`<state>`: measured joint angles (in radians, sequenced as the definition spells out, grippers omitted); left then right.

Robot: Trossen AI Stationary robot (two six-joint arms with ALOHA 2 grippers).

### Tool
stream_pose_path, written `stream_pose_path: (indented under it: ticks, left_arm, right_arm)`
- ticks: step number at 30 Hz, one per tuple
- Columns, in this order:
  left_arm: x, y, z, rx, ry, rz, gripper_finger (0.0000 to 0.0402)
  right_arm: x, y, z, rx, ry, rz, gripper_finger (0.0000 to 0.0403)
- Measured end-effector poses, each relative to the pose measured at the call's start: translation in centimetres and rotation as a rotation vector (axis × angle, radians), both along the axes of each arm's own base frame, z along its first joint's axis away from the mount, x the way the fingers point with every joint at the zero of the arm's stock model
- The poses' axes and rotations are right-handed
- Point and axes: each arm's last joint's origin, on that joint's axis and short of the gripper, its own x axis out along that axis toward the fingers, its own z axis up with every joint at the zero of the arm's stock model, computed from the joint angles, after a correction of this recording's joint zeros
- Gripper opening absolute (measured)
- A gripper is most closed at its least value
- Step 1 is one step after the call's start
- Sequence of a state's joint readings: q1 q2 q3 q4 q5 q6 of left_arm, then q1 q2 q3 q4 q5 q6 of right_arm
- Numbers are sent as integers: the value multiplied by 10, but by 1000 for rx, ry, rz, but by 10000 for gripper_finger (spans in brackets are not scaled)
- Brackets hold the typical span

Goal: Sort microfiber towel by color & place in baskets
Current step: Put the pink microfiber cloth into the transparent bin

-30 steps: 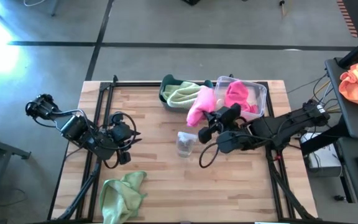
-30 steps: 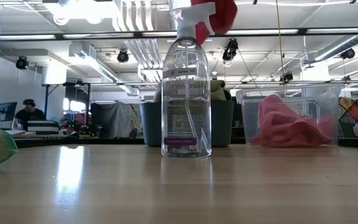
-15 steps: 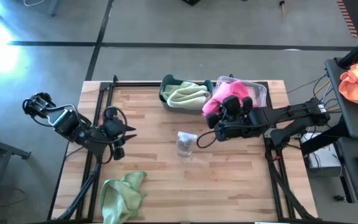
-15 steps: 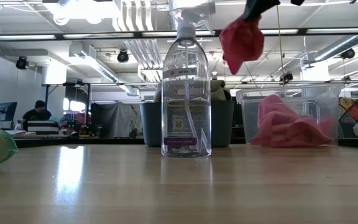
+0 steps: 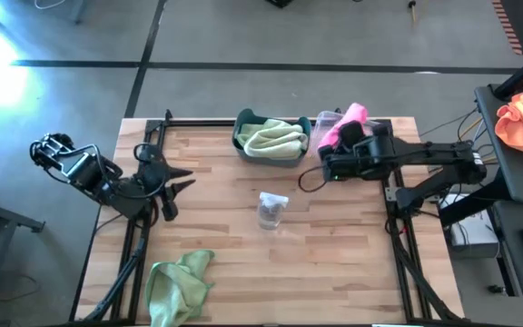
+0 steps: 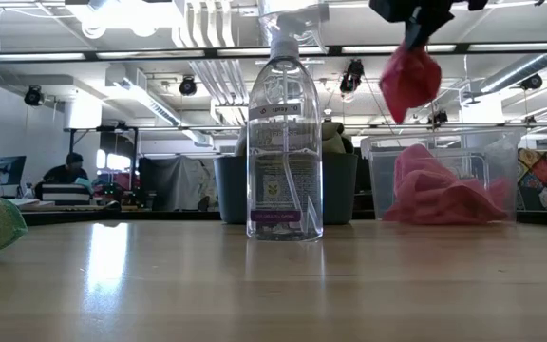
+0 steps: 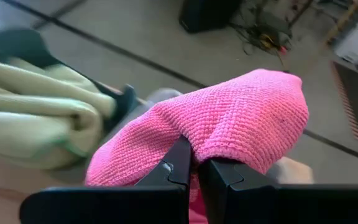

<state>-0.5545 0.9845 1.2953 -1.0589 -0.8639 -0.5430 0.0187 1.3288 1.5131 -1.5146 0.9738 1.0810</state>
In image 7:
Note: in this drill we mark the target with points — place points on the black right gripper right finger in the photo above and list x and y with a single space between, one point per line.
291 205

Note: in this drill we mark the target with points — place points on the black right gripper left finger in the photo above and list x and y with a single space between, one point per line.
104 205

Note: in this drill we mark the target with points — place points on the pink microfiber towel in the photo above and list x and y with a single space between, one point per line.
228 118

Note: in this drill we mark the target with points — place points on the dark teal basket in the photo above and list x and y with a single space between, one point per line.
20 43

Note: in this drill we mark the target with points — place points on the black box on floor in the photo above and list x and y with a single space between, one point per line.
207 15

